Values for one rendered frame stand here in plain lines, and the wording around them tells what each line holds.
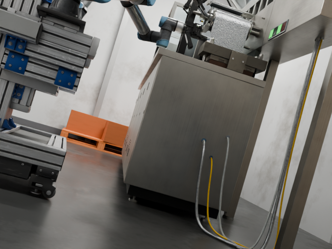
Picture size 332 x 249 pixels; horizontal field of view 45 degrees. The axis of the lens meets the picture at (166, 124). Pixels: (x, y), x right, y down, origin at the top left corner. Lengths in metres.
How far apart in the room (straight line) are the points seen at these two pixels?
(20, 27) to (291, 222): 1.48
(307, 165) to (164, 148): 0.80
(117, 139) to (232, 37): 2.91
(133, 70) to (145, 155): 3.95
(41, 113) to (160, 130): 3.93
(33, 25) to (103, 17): 4.41
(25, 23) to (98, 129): 3.88
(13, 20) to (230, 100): 1.24
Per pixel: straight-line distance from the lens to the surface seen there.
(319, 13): 2.00
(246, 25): 2.76
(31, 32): 1.86
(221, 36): 2.70
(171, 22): 2.62
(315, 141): 2.01
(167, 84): 2.32
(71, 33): 1.97
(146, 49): 6.25
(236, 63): 2.46
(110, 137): 5.26
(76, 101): 6.08
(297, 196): 2.00
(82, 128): 5.61
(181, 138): 2.33
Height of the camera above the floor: 0.42
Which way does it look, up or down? 2 degrees up
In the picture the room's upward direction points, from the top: 17 degrees clockwise
